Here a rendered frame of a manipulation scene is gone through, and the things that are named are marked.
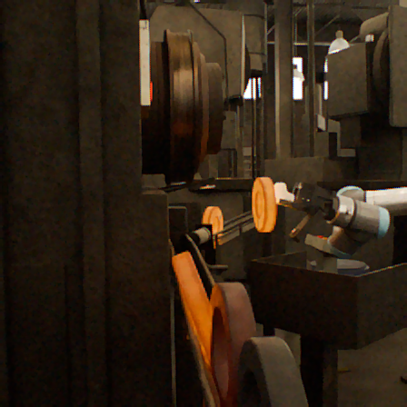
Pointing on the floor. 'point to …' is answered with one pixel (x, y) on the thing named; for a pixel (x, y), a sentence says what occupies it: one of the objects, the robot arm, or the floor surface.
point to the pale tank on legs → (254, 38)
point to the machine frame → (78, 213)
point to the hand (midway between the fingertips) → (263, 197)
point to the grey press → (372, 110)
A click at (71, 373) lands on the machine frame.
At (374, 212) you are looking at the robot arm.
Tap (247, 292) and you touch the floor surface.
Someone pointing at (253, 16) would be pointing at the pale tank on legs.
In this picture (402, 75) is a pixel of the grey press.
